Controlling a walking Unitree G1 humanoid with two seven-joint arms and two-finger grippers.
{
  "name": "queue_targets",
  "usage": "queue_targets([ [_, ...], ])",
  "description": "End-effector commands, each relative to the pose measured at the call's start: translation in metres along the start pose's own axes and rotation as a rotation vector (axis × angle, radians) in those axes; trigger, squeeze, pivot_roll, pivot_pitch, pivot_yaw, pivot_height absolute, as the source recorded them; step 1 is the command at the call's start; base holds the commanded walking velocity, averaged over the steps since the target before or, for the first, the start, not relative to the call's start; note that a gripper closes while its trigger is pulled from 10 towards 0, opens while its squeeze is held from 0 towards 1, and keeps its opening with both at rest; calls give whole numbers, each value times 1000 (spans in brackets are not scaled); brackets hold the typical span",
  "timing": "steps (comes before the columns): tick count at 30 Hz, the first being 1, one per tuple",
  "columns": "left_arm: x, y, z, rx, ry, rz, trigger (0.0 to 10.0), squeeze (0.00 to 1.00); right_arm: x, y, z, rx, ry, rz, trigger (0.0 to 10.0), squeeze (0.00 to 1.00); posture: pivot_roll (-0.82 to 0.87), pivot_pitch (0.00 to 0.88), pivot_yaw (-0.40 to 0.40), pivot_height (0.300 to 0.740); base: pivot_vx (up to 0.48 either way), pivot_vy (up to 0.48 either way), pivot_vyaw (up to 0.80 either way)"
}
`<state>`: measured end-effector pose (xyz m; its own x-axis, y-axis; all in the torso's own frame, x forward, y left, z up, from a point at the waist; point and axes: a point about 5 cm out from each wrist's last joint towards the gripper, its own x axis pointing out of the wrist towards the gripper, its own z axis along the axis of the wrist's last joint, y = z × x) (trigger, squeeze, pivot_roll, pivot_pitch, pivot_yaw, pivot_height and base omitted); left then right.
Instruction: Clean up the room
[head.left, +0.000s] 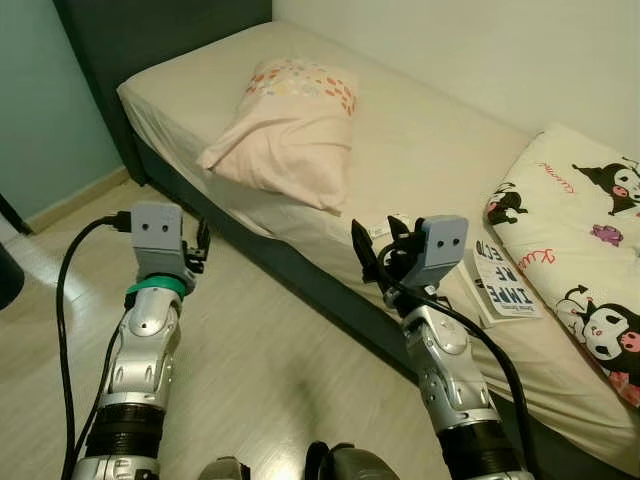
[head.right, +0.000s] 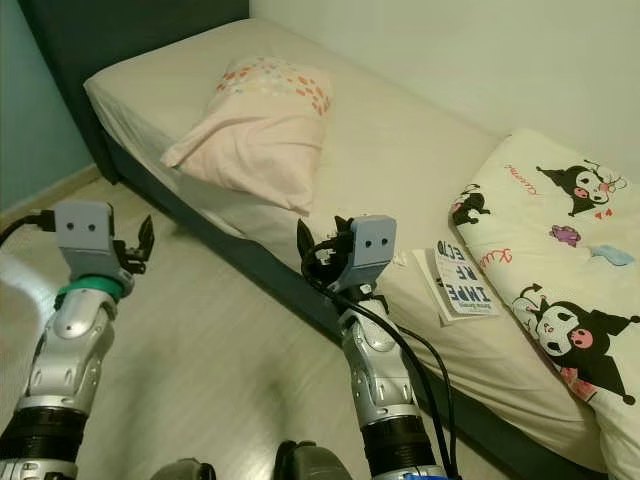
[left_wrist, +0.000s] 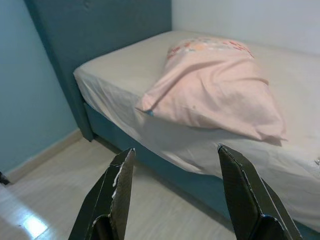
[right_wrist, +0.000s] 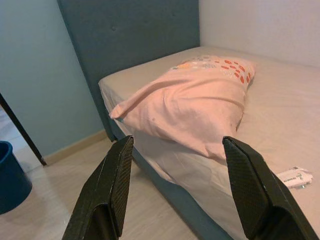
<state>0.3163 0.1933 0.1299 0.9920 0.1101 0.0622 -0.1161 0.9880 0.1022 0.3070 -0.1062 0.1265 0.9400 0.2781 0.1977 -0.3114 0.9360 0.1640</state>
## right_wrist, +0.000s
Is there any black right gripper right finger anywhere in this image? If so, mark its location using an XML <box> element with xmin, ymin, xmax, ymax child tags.
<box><xmin>222</xmin><ymin>135</ymin><xmax>317</xmax><ymax>240</ymax></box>

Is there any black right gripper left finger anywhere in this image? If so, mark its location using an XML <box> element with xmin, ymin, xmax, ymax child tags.
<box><xmin>61</xmin><ymin>135</ymin><xmax>135</xmax><ymax>240</ymax></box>

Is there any pink patterned pillow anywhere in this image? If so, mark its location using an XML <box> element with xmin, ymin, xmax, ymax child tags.
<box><xmin>109</xmin><ymin>56</ymin><xmax>258</xmax><ymax>161</ymax></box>

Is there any small white paper wrapper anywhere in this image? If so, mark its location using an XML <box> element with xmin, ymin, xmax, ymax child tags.
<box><xmin>276</xmin><ymin>166</ymin><xmax>315</xmax><ymax>190</ymax></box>

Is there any mattress with white sheet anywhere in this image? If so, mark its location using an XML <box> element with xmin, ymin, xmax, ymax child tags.
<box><xmin>98</xmin><ymin>44</ymin><xmax>320</xmax><ymax>240</ymax></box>

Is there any blue round trash bin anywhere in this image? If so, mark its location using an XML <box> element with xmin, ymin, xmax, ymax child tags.
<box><xmin>0</xmin><ymin>140</ymin><xmax>33</xmax><ymax>216</ymax></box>

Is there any beige wall baseboard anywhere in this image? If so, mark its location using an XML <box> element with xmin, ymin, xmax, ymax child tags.
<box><xmin>42</xmin><ymin>129</ymin><xmax>115</xmax><ymax>166</ymax></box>

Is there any black door frame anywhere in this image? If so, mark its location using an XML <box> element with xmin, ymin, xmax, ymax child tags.
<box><xmin>0</xmin><ymin>92</ymin><xmax>48</xmax><ymax>166</ymax></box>

